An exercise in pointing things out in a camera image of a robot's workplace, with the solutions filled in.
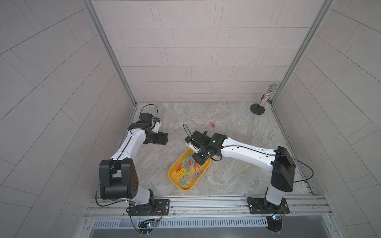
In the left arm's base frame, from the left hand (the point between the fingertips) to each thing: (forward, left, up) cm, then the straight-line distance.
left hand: (162, 137), depth 88 cm
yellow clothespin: (-18, -13, -6) cm, 23 cm away
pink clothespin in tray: (-16, -11, -7) cm, 21 cm away
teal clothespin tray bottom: (-24, -14, -6) cm, 29 cm away
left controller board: (-42, +1, -6) cm, 43 cm away
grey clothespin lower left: (-21, -15, -7) cm, 26 cm away
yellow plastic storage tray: (-22, -9, -7) cm, 25 cm away
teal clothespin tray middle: (-17, -16, -7) cm, 24 cm away
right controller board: (-41, -58, -8) cm, 71 cm away
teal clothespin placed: (-13, -14, -7) cm, 21 cm away
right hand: (-13, -21, +1) cm, 25 cm away
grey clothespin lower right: (-20, -20, -7) cm, 29 cm away
